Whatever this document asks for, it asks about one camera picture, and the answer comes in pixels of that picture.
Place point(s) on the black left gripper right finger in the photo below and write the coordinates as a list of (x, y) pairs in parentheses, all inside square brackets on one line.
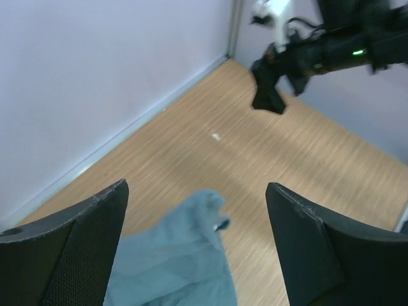
[(327, 258)]

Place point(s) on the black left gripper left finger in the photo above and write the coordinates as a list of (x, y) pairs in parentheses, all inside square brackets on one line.
[(66, 257)]

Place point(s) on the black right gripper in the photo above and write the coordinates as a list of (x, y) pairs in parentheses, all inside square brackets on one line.
[(302, 59)]

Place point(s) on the blue-grey t shirt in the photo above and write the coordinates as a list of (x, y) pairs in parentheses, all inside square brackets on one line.
[(179, 261)]

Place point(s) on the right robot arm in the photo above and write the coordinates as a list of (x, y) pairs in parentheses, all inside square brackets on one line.
[(351, 34)]

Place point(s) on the white paper scrap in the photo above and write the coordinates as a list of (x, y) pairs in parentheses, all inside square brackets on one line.
[(216, 136)]

